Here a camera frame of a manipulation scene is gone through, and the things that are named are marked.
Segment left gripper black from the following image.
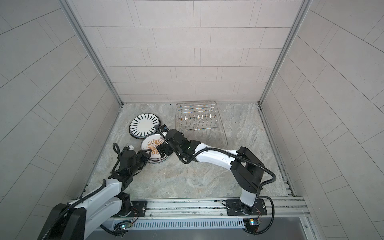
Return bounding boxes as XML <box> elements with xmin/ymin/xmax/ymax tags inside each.
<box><xmin>129</xmin><ymin>148</ymin><xmax>153</xmax><ymax>176</ymax></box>

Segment black white striped plate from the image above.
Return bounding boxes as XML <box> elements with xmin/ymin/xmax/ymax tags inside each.
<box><xmin>129</xmin><ymin>113</ymin><xmax>161</xmax><ymax>139</ymax></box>

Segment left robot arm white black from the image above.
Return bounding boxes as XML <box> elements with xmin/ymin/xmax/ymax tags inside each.
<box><xmin>38</xmin><ymin>144</ymin><xmax>152</xmax><ymax>240</ymax></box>

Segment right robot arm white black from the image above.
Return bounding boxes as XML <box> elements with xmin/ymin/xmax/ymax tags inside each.
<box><xmin>155</xmin><ymin>127</ymin><xmax>259</xmax><ymax>208</ymax></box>

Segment left circuit board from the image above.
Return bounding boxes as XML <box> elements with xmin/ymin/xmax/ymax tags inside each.
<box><xmin>114</xmin><ymin>221</ymin><xmax>132</xmax><ymax>236</ymax></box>

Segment circuit board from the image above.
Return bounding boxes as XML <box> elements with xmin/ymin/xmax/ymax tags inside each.
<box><xmin>114</xmin><ymin>221</ymin><xmax>132</xmax><ymax>236</ymax></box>
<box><xmin>243</xmin><ymin>219</ymin><xmax>260</xmax><ymax>235</ymax></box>

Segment right circuit board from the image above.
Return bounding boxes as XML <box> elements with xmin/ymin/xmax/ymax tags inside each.
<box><xmin>243</xmin><ymin>219</ymin><xmax>260</xmax><ymax>235</ymax></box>

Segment left corner aluminium profile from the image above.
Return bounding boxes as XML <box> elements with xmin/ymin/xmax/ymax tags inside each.
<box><xmin>58</xmin><ymin>0</ymin><xmax>124</xmax><ymax>107</ymax></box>

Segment corner aluminium profile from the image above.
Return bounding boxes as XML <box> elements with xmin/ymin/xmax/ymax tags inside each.
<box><xmin>58</xmin><ymin>0</ymin><xmax>124</xmax><ymax>107</ymax></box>
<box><xmin>259</xmin><ymin>0</ymin><xmax>312</xmax><ymax>106</ymax></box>

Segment right corner aluminium profile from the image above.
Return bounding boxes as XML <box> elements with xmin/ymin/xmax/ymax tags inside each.
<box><xmin>259</xmin><ymin>0</ymin><xmax>312</xmax><ymax>106</ymax></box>

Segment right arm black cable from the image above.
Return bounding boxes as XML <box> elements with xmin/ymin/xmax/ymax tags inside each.
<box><xmin>154</xmin><ymin>125</ymin><xmax>277</xmax><ymax>235</ymax></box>

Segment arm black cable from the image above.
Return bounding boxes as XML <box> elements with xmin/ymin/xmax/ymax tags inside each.
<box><xmin>38</xmin><ymin>142</ymin><xmax>127</xmax><ymax>240</ymax></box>
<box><xmin>154</xmin><ymin>125</ymin><xmax>277</xmax><ymax>235</ymax></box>

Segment metal wire dish rack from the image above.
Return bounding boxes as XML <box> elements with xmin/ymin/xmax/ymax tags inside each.
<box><xmin>175</xmin><ymin>101</ymin><xmax>228</xmax><ymax>149</ymax></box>

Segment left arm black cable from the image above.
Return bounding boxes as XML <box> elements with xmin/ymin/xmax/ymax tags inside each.
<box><xmin>38</xmin><ymin>142</ymin><xmax>127</xmax><ymax>240</ymax></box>

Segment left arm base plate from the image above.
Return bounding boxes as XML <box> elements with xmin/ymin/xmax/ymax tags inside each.
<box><xmin>115</xmin><ymin>201</ymin><xmax>148</xmax><ymax>218</ymax></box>

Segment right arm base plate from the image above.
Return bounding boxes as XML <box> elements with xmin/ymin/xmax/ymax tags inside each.
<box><xmin>224</xmin><ymin>199</ymin><xmax>268</xmax><ymax>216</ymax></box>

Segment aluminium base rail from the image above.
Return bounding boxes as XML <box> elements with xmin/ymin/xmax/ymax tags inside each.
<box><xmin>58</xmin><ymin>196</ymin><xmax>310</xmax><ymax>222</ymax></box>

